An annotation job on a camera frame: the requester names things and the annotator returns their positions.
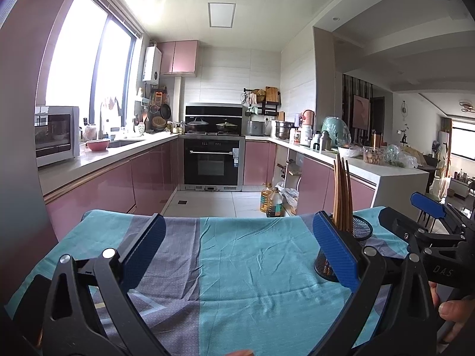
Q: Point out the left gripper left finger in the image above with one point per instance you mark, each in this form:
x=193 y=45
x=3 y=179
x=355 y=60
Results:
x=135 y=259

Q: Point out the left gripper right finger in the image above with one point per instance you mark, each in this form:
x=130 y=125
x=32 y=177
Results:
x=340 y=248

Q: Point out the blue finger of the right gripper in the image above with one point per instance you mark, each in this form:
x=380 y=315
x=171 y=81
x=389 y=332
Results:
x=427 y=205
x=397 y=223

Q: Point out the black mesh utensil cup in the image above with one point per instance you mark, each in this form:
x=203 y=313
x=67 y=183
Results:
x=362 y=231

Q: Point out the kitchen window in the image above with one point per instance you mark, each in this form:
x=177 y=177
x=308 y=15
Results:
x=88 y=61

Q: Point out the right hand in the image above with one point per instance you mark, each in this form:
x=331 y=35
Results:
x=457 y=312

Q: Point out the dark cooking oil bottle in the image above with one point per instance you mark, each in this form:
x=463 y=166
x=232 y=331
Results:
x=275 y=204

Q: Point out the yellow cooking oil bottle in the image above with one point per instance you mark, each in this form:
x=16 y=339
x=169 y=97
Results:
x=266 y=198

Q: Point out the teal grey tablecloth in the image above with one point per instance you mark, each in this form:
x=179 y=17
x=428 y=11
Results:
x=217 y=285

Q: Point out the teal electric kettle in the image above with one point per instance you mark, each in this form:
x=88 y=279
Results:
x=337 y=130

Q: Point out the pink bowl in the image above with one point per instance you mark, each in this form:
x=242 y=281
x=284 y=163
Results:
x=98 y=145

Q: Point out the black built-in oven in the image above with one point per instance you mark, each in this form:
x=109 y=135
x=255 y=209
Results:
x=213 y=163

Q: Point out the steel stock pot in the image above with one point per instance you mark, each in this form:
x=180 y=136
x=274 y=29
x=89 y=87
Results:
x=283 y=129

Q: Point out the white microwave oven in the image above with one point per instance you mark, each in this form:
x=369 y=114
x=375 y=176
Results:
x=57 y=134

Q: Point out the black range hood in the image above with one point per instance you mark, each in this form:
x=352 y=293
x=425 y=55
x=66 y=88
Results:
x=222 y=111

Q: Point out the pink upper cabinet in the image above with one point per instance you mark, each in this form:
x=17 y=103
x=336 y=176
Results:
x=179 y=57

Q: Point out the ceiling light panel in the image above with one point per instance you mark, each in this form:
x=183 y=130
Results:
x=221 y=14

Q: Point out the grey refrigerator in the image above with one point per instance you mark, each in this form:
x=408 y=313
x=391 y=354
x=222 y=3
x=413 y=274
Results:
x=26 y=231

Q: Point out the black wall spice rack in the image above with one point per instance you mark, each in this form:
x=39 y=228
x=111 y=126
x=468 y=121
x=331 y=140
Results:
x=261 y=101

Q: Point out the white wall water heater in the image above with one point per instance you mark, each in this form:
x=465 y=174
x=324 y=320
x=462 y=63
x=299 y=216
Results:
x=152 y=65

